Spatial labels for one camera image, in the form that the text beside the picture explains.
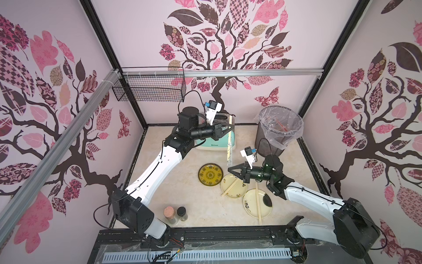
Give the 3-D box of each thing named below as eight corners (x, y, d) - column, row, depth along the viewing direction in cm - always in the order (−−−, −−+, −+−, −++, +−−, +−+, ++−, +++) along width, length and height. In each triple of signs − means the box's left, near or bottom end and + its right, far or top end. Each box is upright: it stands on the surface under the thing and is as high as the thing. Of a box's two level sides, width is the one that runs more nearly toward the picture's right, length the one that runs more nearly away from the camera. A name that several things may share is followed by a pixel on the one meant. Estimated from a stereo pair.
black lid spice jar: (180, 221, 81) (176, 215, 72) (181, 213, 83) (177, 206, 74) (187, 221, 81) (184, 215, 72) (188, 213, 83) (185, 206, 74)
